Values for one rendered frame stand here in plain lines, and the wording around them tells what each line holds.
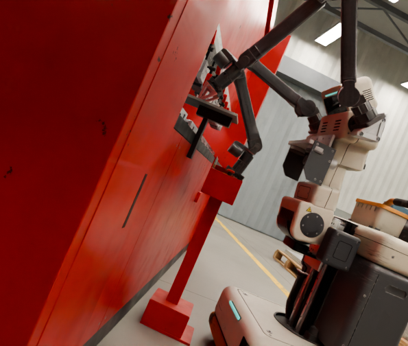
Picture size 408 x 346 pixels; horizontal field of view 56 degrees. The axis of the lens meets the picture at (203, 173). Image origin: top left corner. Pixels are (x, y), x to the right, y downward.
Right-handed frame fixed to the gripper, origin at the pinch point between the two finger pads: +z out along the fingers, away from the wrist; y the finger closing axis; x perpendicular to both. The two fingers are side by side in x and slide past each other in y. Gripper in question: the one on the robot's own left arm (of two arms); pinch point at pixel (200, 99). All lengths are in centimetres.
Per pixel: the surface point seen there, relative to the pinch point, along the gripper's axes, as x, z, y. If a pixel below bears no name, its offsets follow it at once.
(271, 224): 139, 10, -796
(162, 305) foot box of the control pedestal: 57, 72, -19
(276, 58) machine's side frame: -40, -95, -214
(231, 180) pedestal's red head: 32.8, 11.5, -19.6
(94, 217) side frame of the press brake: 31, 27, 107
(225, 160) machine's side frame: 4, 5, -214
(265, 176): 40, -50, -780
